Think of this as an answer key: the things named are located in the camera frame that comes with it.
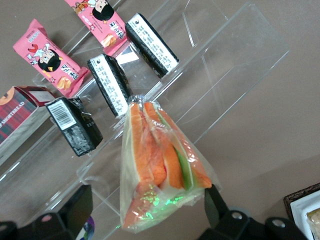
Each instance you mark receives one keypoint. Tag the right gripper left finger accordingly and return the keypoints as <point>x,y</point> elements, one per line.
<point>72,212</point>

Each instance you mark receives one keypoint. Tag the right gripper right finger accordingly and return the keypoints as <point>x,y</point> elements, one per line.
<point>215,207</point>

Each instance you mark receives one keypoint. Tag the plastic-wrapped triangle sandwich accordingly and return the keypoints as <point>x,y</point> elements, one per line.
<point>155,162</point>

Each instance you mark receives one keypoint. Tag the white rectangular dish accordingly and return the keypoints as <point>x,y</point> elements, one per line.
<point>298,215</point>

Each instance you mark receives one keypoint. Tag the small black box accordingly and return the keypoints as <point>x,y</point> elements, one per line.
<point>152,45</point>
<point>110,85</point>
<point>75,127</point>

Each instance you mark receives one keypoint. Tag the dark brown wicker basket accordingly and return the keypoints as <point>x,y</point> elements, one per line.
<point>300,193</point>

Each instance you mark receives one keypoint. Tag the beige cracker packet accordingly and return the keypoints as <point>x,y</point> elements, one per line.
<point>314,225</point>

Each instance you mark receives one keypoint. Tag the red tartan shortbread box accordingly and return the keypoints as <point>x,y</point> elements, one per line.
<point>15,112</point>

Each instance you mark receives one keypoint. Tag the clear acrylic stepped display stand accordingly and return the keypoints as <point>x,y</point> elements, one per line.
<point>225,62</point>

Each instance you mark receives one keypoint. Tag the pink cartoon snack packet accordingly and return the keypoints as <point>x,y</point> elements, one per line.
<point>50,57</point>
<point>100,17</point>

